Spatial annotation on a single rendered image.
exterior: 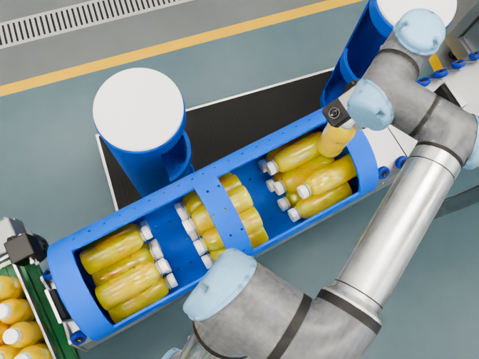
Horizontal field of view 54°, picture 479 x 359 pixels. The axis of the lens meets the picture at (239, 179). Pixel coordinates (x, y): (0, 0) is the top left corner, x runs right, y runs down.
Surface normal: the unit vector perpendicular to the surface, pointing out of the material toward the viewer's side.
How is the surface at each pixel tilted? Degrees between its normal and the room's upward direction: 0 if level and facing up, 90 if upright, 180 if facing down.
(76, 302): 17
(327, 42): 0
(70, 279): 4
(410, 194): 27
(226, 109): 0
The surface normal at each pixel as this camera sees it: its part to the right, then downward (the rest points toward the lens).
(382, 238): -0.34, -0.45
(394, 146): 0.05, -0.25
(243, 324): -0.22, 0.12
